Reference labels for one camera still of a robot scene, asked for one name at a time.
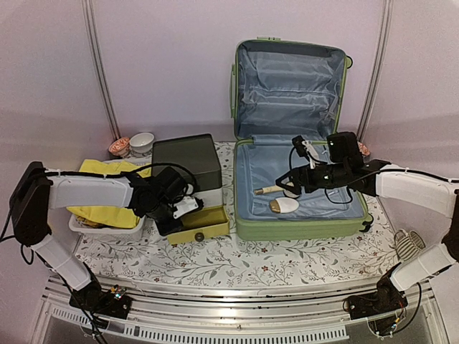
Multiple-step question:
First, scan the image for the white plastic mesh basket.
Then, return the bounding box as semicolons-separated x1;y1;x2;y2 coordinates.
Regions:
67;159;143;240

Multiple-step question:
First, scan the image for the beige oval compact case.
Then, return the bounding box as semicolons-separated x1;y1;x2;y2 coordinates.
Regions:
269;197;300;214

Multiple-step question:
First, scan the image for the small white bowl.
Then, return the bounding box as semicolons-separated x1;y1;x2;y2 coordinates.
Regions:
130;132;155;154

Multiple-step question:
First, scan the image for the round cream compact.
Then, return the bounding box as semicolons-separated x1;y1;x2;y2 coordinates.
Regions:
283;189;300;199

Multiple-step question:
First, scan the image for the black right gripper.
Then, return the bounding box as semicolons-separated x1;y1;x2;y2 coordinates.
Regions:
276;162;349;195

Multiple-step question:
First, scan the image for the slim gold cosmetic pencil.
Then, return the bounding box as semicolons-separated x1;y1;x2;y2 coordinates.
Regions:
254;186;284;196

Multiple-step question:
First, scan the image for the green hard-shell suitcase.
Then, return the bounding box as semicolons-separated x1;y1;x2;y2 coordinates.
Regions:
230;39;373;241

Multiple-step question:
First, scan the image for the floral white tablecloth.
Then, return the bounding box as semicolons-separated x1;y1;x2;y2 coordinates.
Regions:
68;141;402;290

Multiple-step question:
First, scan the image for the aluminium front rail frame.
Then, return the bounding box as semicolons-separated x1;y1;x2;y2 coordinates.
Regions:
30;276;451;343

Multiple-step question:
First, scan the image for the red patterned small bowl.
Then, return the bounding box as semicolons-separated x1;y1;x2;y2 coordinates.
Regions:
108;137;130;158

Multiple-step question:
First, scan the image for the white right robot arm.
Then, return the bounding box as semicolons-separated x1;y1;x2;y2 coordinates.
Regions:
275;132;458;320

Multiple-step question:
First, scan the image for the drawer cabinet with dark top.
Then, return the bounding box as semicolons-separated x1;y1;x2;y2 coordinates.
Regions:
151;133;230;244

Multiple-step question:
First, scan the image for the plain yellow garment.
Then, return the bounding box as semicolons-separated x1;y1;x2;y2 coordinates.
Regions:
67;159;140;229

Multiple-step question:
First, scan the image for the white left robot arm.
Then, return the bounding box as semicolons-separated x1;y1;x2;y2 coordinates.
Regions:
5;161;204;320

